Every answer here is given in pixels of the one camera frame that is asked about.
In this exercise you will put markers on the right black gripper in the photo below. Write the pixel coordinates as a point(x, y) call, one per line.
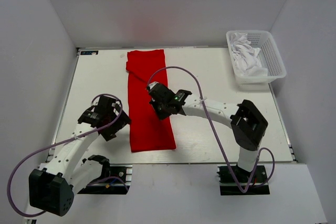
point(160, 116)

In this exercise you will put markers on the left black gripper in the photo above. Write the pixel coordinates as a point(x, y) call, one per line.
point(109, 133)

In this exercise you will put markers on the red t shirt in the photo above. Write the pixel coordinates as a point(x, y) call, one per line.
point(147, 131)

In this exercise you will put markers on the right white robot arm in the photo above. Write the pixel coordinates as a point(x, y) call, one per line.
point(245, 120)

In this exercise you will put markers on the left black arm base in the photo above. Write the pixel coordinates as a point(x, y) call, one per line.
point(113, 179)

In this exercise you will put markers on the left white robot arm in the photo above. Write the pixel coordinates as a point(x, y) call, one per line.
point(53, 188)

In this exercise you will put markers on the blue label sticker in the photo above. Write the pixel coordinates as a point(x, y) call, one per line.
point(89, 52)

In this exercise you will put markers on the white crumpled t shirt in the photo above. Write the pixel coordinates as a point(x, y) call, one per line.
point(246, 57)

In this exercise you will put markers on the white plastic basket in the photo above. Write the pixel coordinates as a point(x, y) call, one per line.
point(269, 56)

